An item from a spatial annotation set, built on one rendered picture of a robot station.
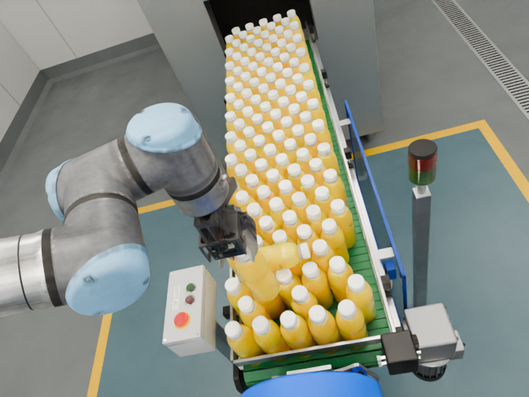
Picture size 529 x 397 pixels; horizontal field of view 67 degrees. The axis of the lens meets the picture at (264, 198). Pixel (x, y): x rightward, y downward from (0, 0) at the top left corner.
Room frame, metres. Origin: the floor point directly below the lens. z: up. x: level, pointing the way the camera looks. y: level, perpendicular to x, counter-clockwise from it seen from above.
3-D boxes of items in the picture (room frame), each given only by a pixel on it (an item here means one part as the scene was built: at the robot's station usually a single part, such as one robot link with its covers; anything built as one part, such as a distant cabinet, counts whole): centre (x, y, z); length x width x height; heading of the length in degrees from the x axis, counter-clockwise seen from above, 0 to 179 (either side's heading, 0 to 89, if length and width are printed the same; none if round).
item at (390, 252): (0.86, -0.33, 0.70); 0.80 x 0.05 x 0.50; 166
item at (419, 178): (0.59, -0.38, 1.18); 0.06 x 0.06 x 0.05
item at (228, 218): (0.47, 0.09, 1.44); 0.09 x 0.08 x 0.12; 166
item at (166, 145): (0.48, 0.09, 1.61); 0.10 x 0.09 x 0.12; 93
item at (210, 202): (0.48, 0.09, 1.53); 0.10 x 0.09 x 0.05; 76
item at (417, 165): (0.59, -0.38, 1.23); 0.06 x 0.06 x 0.04
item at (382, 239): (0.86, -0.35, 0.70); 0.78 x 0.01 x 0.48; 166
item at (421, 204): (0.59, -0.38, 0.55); 0.04 x 0.04 x 1.10; 76
